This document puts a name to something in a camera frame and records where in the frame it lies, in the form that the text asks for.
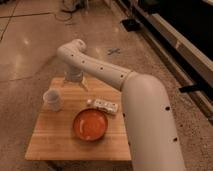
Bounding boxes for white ceramic cup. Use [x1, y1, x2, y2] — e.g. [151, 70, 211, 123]
[43, 89, 62, 112]

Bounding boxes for grey cables on floor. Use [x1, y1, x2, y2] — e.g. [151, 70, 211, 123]
[54, 0, 88, 26]

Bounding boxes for orange ceramic bowl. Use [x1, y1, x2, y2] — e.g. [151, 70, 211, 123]
[73, 109, 108, 141]

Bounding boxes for wooden table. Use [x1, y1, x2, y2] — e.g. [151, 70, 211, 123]
[25, 77, 131, 161]

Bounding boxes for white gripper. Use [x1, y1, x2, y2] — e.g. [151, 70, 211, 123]
[61, 66, 89, 91]

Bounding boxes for black bracket on rail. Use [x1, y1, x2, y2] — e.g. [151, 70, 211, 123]
[179, 85, 200, 93]

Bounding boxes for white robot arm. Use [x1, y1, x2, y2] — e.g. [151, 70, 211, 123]
[57, 39, 186, 171]

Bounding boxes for black floor plate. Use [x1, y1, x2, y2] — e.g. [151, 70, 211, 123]
[121, 19, 140, 32]

